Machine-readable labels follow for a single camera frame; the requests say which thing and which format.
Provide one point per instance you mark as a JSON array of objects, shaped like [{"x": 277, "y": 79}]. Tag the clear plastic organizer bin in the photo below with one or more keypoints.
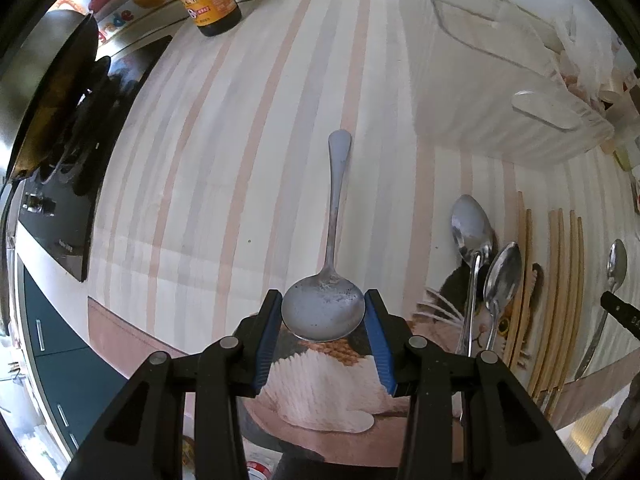
[{"x": 483, "y": 82}]

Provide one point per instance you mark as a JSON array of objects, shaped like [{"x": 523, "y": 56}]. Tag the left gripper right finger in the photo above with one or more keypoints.
[{"x": 469, "y": 418}]

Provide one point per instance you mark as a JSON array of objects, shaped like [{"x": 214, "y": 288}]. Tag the teal cabinet drawers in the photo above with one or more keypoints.
[{"x": 75, "y": 383}]

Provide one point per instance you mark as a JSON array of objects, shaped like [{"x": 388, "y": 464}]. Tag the black gas stove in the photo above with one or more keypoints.
[{"x": 59, "y": 201}]

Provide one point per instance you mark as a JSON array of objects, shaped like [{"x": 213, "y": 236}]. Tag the small steel spoon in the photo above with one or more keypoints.
[{"x": 616, "y": 270}]

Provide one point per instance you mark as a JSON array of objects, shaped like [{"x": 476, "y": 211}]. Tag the large steel spoon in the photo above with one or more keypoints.
[{"x": 325, "y": 306}]

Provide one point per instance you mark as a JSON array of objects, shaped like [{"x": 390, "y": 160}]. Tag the clutter of bags and jars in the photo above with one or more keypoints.
[{"x": 599, "y": 69}]

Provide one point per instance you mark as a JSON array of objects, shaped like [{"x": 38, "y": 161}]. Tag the steel wok with lid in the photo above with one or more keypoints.
[{"x": 41, "y": 86}]

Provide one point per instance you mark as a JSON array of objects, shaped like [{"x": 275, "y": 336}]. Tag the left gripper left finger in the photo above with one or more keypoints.
[{"x": 139, "y": 435}]

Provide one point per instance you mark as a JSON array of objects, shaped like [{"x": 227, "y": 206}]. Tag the striped cat table mat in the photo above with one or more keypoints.
[{"x": 218, "y": 187}]

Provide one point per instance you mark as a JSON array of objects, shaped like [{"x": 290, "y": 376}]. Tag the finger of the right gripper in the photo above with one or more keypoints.
[{"x": 626, "y": 314}]

